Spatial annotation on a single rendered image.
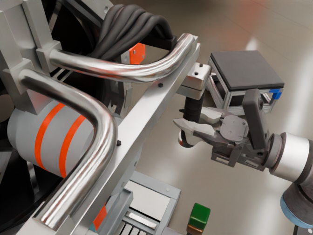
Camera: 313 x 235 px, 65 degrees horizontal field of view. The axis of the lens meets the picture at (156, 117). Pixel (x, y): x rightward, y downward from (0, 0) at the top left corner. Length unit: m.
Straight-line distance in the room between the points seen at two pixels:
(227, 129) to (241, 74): 1.11
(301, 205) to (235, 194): 0.83
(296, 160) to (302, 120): 1.48
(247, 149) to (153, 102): 0.27
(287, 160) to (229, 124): 0.12
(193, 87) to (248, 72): 1.21
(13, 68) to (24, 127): 0.12
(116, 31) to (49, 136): 0.20
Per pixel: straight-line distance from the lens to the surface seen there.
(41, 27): 0.39
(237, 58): 1.76
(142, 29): 0.40
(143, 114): 0.32
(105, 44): 0.41
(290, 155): 0.51
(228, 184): 1.45
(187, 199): 1.35
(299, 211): 0.64
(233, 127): 0.52
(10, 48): 0.37
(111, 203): 1.09
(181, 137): 0.57
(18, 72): 0.37
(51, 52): 0.40
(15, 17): 0.38
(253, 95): 0.47
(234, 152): 0.52
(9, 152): 0.58
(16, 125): 0.48
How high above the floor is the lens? 1.20
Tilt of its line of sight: 45 degrees down
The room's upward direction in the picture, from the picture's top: 2 degrees clockwise
